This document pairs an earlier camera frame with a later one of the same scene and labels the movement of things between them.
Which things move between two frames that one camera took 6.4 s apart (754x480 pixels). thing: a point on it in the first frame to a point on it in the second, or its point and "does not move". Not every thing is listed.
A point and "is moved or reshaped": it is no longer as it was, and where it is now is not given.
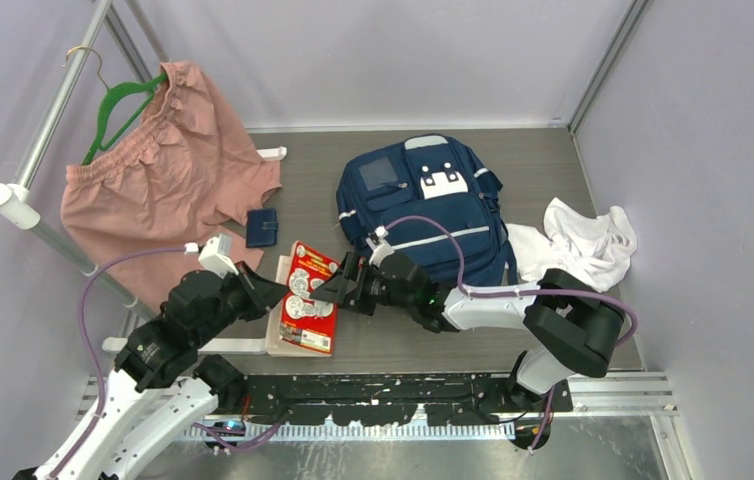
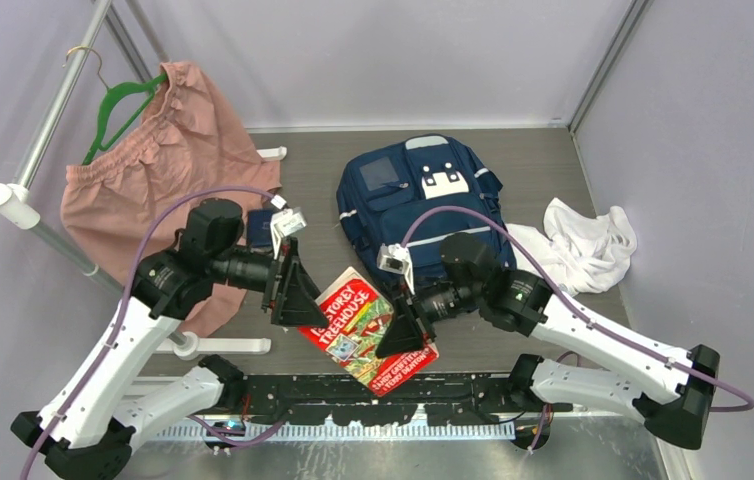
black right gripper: (357, 269) to (404, 333)
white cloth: (595, 250) does not move
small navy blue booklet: (261, 228) does not move
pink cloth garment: (159, 201) does not move
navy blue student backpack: (434, 177) does not move
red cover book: (298, 325) is moved or reshaped
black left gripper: (262, 294) to (290, 291)
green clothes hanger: (106, 100) does not move
